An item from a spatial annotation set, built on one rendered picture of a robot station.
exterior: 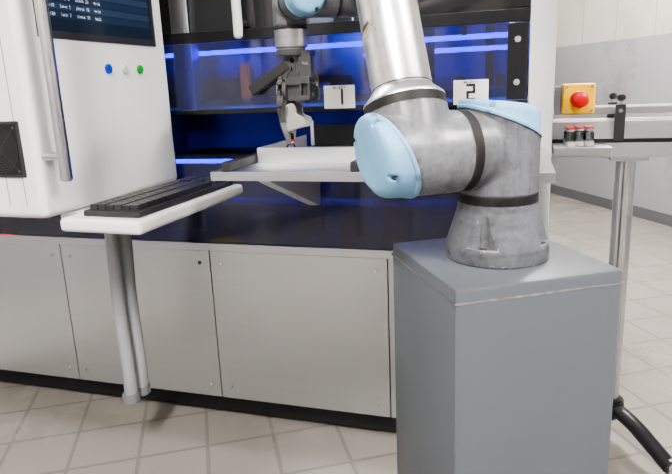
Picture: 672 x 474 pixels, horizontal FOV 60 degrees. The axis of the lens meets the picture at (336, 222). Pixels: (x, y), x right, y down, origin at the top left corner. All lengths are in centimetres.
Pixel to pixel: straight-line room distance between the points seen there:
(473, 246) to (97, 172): 93
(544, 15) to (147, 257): 132
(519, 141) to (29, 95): 96
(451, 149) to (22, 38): 90
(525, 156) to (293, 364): 117
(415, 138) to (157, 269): 130
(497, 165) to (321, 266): 94
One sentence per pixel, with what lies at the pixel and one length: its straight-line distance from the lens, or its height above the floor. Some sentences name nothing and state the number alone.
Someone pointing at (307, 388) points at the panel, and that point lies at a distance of 186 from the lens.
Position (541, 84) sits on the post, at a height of 103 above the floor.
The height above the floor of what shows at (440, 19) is 120.
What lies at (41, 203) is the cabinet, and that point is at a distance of 137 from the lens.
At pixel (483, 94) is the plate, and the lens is 153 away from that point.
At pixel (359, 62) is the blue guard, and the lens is 157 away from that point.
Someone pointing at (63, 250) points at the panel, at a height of 56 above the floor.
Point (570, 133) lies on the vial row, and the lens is 154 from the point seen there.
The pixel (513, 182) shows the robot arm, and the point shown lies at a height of 91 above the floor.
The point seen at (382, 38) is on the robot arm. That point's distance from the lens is 83.
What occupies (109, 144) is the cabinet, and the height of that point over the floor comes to 93.
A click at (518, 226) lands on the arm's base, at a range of 86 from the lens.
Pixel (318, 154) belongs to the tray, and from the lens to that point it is 134.
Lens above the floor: 105
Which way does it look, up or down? 13 degrees down
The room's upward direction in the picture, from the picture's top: 2 degrees counter-clockwise
